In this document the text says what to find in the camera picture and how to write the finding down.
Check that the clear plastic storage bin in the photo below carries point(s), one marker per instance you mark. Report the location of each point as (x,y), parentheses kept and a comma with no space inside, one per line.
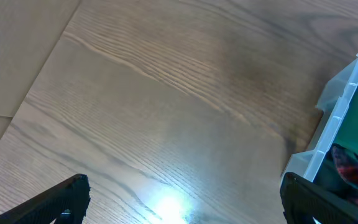
(334,103)

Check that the red plaid flannel shirt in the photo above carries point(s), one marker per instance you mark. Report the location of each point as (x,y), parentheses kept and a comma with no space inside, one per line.
(353,171)

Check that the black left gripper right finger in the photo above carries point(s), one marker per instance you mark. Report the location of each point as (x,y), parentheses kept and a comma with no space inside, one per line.
(304,202)

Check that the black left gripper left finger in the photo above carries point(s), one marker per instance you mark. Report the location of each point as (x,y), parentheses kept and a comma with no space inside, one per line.
(66,202)

